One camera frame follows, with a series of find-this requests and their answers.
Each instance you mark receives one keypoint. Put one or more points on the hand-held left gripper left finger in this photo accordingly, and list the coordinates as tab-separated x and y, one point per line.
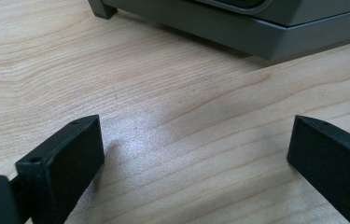
60	168

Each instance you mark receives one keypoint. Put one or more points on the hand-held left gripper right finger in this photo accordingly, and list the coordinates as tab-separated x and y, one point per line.
334	161

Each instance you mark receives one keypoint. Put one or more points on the dark grey corner rack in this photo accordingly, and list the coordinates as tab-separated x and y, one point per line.
272	28

